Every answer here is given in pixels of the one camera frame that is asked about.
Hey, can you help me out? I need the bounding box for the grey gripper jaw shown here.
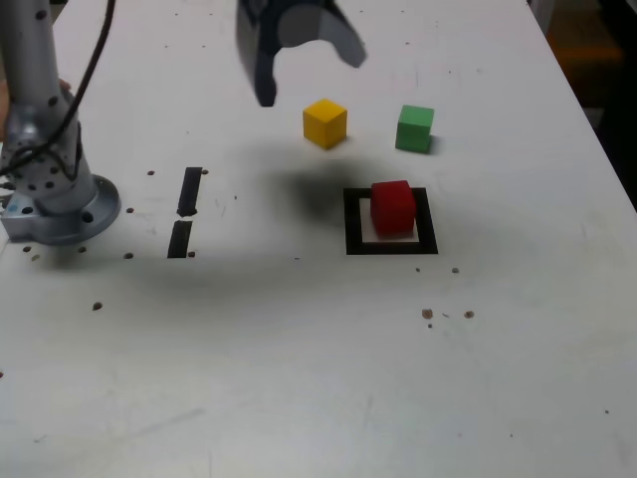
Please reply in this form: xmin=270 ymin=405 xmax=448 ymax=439
xmin=277 ymin=0 xmax=368 ymax=70
xmin=235 ymin=0 xmax=285 ymax=109

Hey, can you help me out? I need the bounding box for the yellow cube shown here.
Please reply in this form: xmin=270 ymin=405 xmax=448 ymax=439
xmin=302 ymin=98 xmax=348 ymax=151

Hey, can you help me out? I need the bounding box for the green cube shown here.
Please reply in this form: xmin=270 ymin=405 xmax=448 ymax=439
xmin=394 ymin=104 xmax=436 ymax=153

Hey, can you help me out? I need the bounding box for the red cube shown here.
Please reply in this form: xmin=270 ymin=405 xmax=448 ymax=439
xmin=370 ymin=179 xmax=417 ymax=237

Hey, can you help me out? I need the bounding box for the black tape square outline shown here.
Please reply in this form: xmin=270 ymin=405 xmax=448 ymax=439
xmin=342 ymin=186 xmax=439 ymax=257

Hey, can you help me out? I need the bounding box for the person's hand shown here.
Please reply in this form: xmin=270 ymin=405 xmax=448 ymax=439
xmin=0 ymin=78 xmax=13 ymax=141

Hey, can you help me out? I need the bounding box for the black tape strip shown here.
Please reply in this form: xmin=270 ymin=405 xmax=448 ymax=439
xmin=167 ymin=166 xmax=204 ymax=260

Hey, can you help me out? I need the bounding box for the orange background box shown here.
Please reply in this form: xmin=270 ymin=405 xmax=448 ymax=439
xmin=544 ymin=17 xmax=626 ymax=66

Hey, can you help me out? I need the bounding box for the black cable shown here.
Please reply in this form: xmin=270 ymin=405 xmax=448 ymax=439
xmin=0 ymin=0 xmax=117 ymax=175

